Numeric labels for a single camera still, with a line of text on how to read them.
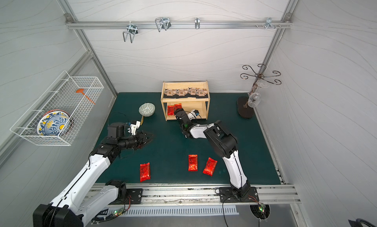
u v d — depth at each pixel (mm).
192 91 932
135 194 732
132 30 783
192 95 915
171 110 1045
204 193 761
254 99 902
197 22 726
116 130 598
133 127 730
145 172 798
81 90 786
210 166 804
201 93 929
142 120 1045
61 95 702
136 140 676
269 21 765
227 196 736
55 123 622
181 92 931
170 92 929
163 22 766
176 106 1080
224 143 548
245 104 1106
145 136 701
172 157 866
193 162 834
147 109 1080
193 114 914
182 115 760
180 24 783
